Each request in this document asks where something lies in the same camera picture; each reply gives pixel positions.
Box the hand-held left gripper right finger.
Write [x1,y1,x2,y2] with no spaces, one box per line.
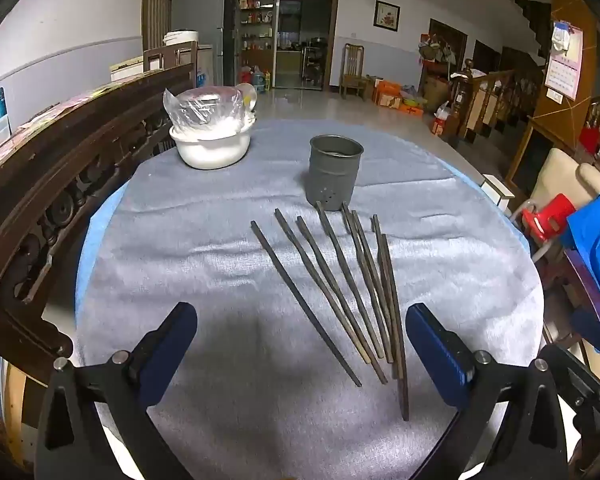
[405,303,571,480]

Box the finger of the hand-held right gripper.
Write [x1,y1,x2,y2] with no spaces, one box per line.
[539,342,600,413]

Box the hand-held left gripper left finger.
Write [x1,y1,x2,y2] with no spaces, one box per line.
[34,301,199,480]

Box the grey metal chopstick holder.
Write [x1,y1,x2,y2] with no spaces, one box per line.
[307,135,365,212]

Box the grey towel cloth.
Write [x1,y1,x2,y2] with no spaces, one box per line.
[75,119,546,480]

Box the blue table cloth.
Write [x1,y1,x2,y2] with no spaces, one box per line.
[75,180,131,321]

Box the red plastic stool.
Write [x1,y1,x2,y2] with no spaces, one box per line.
[522,195,576,241]

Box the small white stool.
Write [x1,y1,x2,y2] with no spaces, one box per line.
[481,174,513,211]

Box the cream armchair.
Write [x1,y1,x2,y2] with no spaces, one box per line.
[527,147,600,226]

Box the clear plastic bag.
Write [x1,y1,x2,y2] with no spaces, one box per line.
[162,85,258,138]

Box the pink floral blanket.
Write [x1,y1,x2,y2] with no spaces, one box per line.
[0,87,116,171]

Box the wooden staircase railing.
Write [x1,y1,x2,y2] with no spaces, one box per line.
[452,59,546,151]

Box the orange cardboard box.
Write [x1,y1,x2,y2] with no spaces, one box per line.
[372,80,403,108]

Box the white chest box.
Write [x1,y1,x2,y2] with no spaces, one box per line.
[111,57,145,81]

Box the wooden chair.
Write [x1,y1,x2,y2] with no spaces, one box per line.
[340,43,368,100]

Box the white bucket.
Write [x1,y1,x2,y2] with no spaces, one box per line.
[162,30,200,48]

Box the metal trolley rack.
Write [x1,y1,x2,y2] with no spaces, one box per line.
[302,37,328,86]

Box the grey refrigerator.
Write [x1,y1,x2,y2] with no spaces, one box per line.
[170,0,238,88]

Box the dark wooden door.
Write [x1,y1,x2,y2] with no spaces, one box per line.
[428,18,468,86]

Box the shelf cabinet with bottles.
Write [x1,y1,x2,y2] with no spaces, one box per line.
[237,0,276,92]

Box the carved dark wooden bed frame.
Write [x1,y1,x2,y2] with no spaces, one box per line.
[0,62,196,386]

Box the wall calendar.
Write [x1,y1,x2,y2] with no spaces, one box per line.
[544,20,583,101]

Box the framed wall picture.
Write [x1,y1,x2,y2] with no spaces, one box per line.
[373,0,401,33]

